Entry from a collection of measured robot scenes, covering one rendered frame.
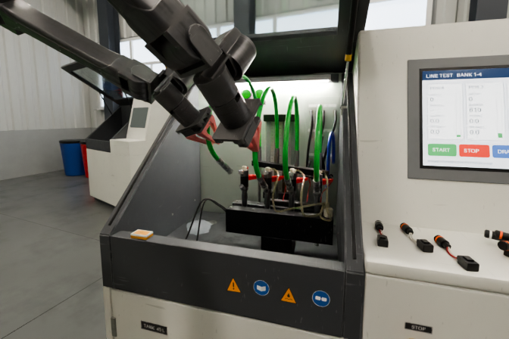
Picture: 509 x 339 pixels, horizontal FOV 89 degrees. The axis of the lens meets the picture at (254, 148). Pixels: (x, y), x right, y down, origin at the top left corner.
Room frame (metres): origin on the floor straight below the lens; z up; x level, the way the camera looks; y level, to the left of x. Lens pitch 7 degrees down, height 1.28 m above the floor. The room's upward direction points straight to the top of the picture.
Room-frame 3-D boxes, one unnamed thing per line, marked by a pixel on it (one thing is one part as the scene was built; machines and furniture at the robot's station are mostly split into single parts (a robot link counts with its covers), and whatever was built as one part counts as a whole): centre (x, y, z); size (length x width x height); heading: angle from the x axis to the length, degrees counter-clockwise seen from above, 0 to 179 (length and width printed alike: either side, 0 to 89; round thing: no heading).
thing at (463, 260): (0.53, -0.43, 0.99); 0.12 x 0.02 x 0.02; 173
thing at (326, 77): (1.11, -0.04, 1.43); 0.54 x 0.03 x 0.02; 74
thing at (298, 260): (0.62, 0.10, 0.87); 0.62 x 0.04 x 0.16; 74
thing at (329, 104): (1.04, -0.27, 1.20); 0.13 x 0.03 x 0.31; 74
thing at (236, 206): (0.82, -0.08, 0.91); 0.34 x 0.10 x 0.15; 74
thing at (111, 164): (3.79, 1.87, 1.00); 1.30 x 1.09 x 1.99; 53
